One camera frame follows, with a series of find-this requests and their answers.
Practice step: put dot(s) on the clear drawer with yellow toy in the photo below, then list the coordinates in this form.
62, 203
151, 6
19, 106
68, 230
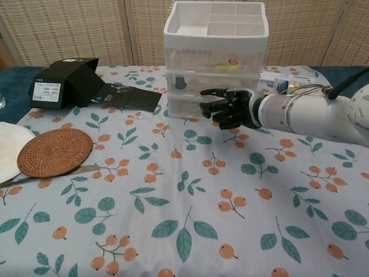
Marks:
196, 60

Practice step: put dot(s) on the small yellow toy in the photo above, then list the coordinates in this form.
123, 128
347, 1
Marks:
226, 68

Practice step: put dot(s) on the black cardboard box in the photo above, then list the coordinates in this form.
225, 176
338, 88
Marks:
72, 83

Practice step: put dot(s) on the round dark grey disc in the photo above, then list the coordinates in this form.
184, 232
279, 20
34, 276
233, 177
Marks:
180, 83

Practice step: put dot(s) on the clear plastic drawer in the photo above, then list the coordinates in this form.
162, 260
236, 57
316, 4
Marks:
184, 106

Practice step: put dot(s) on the small orange toy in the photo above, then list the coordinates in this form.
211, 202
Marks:
233, 61

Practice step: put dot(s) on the brown woven rattan coaster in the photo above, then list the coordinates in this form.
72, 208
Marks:
54, 153

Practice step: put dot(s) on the white plastic drawer organizer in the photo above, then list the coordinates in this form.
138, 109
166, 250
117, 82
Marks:
187, 37

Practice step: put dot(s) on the white paper packet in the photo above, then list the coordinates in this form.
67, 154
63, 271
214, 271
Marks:
288, 75

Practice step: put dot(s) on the floral fruit print tablecloth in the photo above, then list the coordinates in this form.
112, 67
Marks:
184, 216

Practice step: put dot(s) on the black flat card sleeve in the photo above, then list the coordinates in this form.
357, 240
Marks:
135, 99

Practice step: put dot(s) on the white round plate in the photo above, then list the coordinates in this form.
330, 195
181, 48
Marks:
8, 150

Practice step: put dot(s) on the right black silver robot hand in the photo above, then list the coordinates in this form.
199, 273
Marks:
236, 106

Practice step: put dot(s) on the beige woven folding screen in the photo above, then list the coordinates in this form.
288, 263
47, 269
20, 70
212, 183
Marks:
72, 29

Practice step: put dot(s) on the silver table knife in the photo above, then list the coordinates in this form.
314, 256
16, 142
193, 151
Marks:
86, 168

